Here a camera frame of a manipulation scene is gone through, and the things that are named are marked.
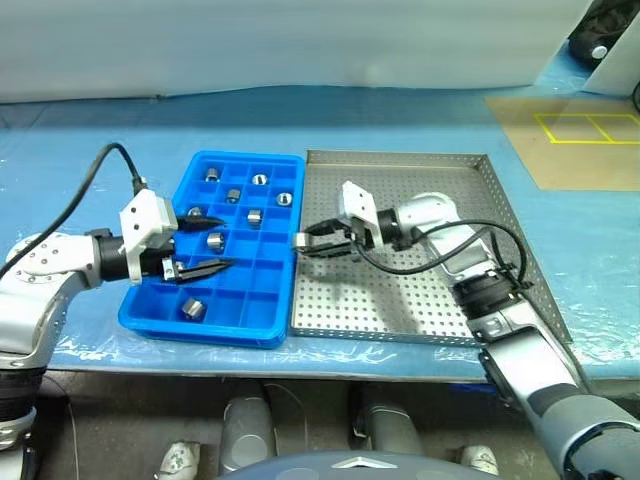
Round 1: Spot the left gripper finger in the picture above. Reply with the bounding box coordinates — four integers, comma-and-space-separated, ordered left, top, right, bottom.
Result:
172, 257, 238, 287
174, 214, 227, 233

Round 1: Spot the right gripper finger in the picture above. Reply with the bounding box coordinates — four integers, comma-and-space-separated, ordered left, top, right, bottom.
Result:
297, 240, 355, 260
305, 218, 347, 240

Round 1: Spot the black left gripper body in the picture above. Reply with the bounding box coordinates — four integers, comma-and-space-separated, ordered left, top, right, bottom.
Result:
141, 238, 179, 285

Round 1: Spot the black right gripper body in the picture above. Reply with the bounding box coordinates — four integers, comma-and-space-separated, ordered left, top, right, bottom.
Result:
339, 216, 376, 259

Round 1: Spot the blue compartment tray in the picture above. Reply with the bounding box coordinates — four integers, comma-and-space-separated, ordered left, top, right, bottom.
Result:
117, 149, 307, 350

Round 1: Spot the perforated metal tray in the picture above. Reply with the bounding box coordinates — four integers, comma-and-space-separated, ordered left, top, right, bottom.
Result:
288, 148, 574, 349

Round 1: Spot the blue plastic table cover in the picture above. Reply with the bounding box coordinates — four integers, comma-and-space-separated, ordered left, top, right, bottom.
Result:
0, 69, 640, 384

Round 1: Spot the dark grey rounded housing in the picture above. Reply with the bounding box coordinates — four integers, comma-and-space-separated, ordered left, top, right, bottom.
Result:
220, 394, 277, 474
356, 396, 427, 457

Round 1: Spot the white backdrop sheet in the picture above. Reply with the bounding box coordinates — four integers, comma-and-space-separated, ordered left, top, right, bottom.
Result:
0, 0, 587, 105

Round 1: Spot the white rounded foot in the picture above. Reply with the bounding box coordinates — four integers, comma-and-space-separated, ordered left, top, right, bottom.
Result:
158, 440, 202, 477
456, 444, 501, 477

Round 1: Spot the blue-grey robot chest shell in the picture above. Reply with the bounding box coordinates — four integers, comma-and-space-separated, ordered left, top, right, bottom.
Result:
214, 449, 470, 480

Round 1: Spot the brown cardboard mat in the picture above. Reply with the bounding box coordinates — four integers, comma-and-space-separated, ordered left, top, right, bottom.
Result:
483, 95, 640, 191

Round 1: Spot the white slanted panel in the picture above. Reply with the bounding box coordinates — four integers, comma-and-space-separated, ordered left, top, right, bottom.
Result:
537, 0, 640, 96

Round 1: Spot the black bag with round knob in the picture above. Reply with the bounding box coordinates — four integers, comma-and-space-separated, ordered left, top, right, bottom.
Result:
567, 0, 631, 64

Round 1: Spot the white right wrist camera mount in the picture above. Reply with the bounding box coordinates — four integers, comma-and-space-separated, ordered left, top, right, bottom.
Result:
340, 180, 386, 251

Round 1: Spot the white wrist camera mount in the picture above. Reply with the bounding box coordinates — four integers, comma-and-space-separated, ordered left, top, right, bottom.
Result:
118, 188, 179, 285
340, 180, 386, 251

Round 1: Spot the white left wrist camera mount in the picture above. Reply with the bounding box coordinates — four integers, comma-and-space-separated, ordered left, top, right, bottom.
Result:
118, 188, 179, 285

